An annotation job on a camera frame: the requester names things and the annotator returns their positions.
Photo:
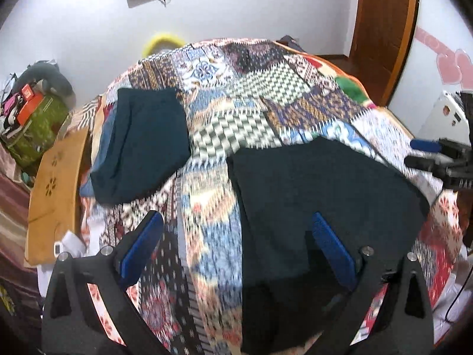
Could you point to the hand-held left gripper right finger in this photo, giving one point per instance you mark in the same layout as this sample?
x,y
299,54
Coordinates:
x,y
332,246

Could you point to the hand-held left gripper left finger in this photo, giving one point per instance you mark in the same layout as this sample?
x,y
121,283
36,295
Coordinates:
x,y
144,246

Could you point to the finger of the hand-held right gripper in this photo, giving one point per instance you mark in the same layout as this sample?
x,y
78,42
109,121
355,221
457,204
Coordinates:
x,y
425,162
425,145

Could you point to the black pants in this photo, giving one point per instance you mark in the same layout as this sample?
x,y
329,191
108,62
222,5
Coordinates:
x,y
314,185

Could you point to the dark teal folded pants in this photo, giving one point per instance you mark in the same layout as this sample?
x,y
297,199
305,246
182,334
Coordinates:
x,y
144,144

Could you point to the white box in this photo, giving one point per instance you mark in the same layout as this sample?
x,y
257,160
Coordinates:
x,y
439,118

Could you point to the blue jeans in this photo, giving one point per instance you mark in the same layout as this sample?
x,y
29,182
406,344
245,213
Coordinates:
x,y
99,155

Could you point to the white wardrobe door with hearts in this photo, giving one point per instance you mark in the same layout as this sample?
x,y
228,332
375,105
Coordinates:
x,y
439,44

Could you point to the wooden lap desk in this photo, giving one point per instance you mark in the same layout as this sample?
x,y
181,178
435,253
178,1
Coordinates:
x,y
55,192

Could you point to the wooden door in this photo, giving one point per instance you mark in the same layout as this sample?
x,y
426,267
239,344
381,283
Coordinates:
x,y
384,26

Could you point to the striped curtain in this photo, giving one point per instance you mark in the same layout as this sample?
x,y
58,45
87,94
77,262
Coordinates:
x,y
13,222

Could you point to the patchwork printed blanket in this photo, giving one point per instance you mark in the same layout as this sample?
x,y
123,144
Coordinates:
x,y
221,118

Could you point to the green storage box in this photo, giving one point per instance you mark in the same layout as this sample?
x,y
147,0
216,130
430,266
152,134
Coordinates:
x,y
40,129

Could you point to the dark grey bag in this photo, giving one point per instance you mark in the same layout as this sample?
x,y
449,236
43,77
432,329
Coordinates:
x,y
288,40

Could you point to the orange box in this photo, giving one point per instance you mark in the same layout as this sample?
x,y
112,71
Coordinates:
x,y
29,105

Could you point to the pile of clothes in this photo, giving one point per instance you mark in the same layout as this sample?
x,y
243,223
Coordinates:
x,y
7,114

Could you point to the yellow foam hoop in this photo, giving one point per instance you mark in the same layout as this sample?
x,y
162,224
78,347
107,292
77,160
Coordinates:
x,y
159,40

